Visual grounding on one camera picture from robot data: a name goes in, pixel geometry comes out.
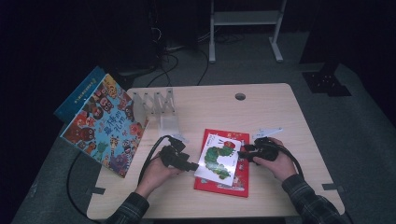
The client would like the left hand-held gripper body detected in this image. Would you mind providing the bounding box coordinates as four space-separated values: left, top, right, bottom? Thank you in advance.
159 133 190 171

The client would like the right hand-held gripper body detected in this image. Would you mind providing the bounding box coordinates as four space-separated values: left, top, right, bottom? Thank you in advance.
248 126 285 163

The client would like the red picture book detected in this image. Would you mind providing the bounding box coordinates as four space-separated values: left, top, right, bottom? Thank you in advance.
192 128 251 199

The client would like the white caterpillar picture book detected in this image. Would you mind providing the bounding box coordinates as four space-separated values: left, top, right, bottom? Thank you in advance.
193 133 243 188

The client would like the colourful animals picture book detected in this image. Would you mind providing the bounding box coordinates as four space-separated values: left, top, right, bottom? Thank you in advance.
59 73 149 179

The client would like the blue monster picture book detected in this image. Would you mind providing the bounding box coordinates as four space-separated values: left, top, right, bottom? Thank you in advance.
53 65 107 124

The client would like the person's right hand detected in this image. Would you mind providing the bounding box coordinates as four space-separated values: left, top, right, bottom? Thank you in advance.
252 137 298 183

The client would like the person's left hand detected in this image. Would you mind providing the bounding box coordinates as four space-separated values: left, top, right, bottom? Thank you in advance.
134 153 185 200

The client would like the grey tape strip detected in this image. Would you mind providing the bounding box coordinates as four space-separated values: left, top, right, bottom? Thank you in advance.
85 186 106 196
321 183 346 192

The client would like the black stand with square base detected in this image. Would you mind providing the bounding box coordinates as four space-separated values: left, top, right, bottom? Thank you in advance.
299 0 353 98

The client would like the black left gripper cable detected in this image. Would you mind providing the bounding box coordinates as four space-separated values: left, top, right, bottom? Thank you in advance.
137 134 173 187

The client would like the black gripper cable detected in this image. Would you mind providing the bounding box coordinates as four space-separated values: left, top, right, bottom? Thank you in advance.
137 134 173 187
273 142 305 180

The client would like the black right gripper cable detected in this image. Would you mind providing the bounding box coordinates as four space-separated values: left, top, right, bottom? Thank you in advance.
273 142 305 180

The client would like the thin black floor cable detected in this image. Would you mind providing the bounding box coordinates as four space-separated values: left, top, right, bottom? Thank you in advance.
146 51 180 89
196 46 210 87

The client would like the long black floor cable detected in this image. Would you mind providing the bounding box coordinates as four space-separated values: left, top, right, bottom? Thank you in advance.
65 151 101 224

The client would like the black cable bundle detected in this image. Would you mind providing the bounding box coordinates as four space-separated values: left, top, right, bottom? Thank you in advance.
214 32 246 45

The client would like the white metal frame stand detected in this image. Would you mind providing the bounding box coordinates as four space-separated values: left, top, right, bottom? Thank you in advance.
207 0 288 64

